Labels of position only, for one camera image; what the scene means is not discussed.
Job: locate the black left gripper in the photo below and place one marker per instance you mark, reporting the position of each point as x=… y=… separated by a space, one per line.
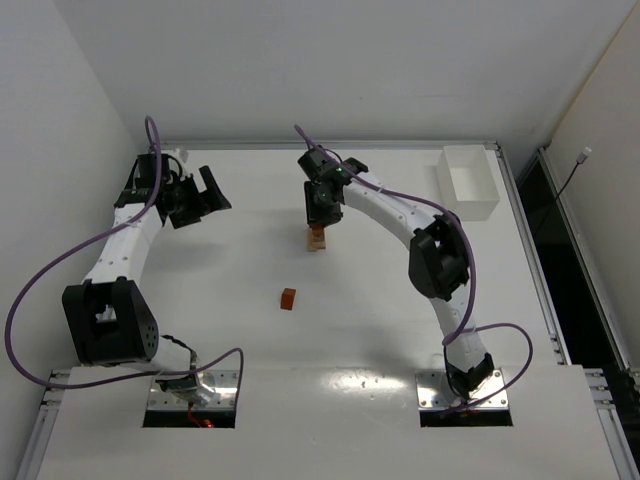
x=192 y=206

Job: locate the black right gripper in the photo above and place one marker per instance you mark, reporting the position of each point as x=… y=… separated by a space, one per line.
x=323 y=216

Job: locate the dark orange notched block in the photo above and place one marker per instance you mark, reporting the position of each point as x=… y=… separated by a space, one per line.
x=317 y=231

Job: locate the light long wood plank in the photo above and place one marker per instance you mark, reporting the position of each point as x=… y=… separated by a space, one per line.
x=311 y=247

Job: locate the dark orange wood cube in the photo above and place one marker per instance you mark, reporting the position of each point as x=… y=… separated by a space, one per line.
x=287 y=299

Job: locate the white perforated basket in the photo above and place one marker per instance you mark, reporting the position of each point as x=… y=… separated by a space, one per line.
x=466 y=183

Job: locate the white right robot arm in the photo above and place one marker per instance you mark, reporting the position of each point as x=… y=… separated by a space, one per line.
x=440 y=266

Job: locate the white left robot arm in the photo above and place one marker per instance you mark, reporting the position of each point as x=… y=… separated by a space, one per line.
x=110 y=322

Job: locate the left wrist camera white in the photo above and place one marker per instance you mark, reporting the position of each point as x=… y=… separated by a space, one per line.
x=180 y=156

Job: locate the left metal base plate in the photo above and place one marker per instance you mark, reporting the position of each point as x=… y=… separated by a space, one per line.
x=208 y=391

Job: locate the black wall cable white plug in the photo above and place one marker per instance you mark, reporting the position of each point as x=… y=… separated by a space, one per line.
x=579 y=161

